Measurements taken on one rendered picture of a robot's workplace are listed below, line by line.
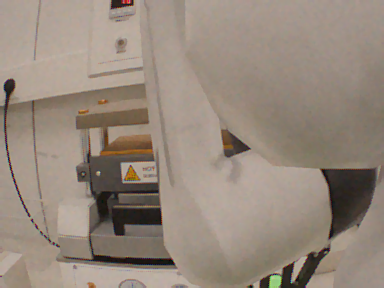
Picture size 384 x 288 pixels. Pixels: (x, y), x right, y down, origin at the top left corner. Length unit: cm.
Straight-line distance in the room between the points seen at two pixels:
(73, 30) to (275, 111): 149
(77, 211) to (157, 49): 49
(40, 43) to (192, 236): 126
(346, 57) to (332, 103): 2
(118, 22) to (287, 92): 103
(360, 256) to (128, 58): 95
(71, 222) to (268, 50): 77
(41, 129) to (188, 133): 124
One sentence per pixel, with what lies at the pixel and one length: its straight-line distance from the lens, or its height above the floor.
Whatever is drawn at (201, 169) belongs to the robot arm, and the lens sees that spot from 52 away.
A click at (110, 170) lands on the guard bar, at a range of 102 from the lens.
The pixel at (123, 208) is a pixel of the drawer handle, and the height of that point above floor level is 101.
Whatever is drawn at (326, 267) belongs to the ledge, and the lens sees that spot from 139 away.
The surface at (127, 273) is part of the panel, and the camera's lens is 95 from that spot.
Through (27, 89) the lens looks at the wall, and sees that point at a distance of 170.
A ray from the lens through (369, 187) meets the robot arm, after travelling 56.
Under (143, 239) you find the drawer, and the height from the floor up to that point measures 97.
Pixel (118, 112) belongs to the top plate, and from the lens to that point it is 102.
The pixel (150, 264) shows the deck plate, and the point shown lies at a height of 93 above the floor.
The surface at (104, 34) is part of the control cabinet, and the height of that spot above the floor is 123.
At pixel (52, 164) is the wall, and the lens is 174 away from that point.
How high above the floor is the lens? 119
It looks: 7 degrees down
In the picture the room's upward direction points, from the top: 4 degrees counter-clockwise
